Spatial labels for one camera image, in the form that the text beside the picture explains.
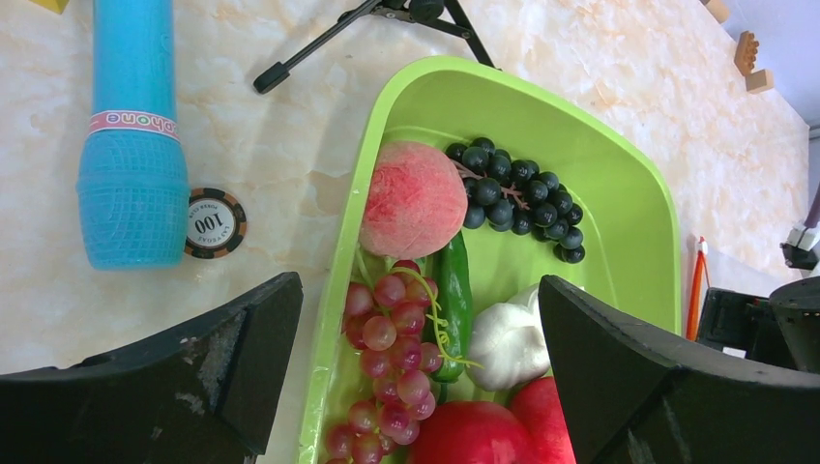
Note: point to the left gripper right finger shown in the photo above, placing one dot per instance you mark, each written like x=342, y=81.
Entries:
x=632, y=392

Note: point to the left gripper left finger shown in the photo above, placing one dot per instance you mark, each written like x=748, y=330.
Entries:
x=203, y=391

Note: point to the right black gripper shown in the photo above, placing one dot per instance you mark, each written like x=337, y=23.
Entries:
x=780, y=330

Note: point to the clear zip top bag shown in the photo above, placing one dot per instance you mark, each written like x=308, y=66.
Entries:
x=722, y=271

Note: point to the white garlic bulb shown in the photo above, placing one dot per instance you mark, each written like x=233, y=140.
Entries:
x=507, y=343

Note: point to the red tomato with stem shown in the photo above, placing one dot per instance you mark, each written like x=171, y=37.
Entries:
x=471, y=432

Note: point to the green plastic tray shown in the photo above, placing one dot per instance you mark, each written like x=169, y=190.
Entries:
x=630, y=225

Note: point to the green chili pepper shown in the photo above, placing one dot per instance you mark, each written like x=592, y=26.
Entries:
x=450, y=271

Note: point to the red grape bunch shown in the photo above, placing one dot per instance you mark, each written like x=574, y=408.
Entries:
x=384, y=319

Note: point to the black grape bunch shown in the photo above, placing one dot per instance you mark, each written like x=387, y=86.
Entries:
x=517, y=196

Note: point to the pink peach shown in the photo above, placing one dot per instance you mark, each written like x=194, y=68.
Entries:
x=416, y=202

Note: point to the poker chip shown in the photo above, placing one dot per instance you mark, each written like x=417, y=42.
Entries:
x=217, y=223

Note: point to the tan wooden block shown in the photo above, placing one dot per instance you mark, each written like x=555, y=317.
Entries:
x=760, y=81

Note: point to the brown wooden block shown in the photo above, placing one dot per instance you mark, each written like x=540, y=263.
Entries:
x=746, y=53

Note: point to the wooden cylinder block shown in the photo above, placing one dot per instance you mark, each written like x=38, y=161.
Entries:
x=717, y=9

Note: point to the yellow cube block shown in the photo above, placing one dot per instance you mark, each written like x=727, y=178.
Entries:
x=55, y=6

